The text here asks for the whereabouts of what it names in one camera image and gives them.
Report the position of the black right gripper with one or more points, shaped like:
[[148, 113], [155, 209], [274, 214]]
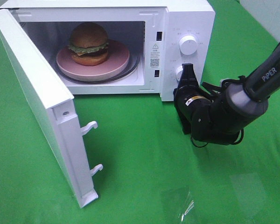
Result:
[[188, 97]]

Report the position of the white microwave knob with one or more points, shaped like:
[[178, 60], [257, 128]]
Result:
[[178, 73], [188, 45]]

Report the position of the pink plate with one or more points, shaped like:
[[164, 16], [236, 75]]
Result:
[[117, 60]]

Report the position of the burger with lettuce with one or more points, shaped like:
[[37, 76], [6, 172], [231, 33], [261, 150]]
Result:
[[88, 44]]

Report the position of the white microwave door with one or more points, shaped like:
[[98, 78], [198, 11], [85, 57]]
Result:
[[52, 105]]

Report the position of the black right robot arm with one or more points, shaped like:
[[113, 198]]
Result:
[[219, 114]]

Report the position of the glass microwave turntable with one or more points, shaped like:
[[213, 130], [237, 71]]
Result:
[[131, 67]]

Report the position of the white microwave oven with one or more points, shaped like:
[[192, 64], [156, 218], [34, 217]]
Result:
[[147, 43]]

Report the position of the green table cloth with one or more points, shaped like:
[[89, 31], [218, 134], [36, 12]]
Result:
[[140, 143]]

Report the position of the clear tape patch centre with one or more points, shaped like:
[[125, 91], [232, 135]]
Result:
[[179, 206]]

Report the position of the clear tape patch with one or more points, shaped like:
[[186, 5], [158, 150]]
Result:
[[250, 193], [179, 206]]

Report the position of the clear tape patch right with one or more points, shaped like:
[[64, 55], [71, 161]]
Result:
[[250, 193]]

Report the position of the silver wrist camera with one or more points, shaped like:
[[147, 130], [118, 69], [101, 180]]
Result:
[[223, 81]]

